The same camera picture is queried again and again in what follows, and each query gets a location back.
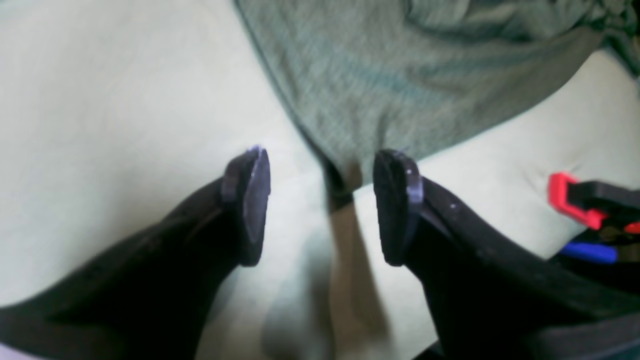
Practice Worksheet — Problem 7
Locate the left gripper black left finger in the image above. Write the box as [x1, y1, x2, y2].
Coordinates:
[0, 146, 271, 360]

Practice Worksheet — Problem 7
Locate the red and blue clamp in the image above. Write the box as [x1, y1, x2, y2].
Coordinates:
[547, 172, 640, 294]

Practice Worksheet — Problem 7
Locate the green T-shirt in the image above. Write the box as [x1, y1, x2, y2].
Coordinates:
[235, 0, 639, 195]

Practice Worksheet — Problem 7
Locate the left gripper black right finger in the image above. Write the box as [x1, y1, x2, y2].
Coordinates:
[374, 149, 640, 360]

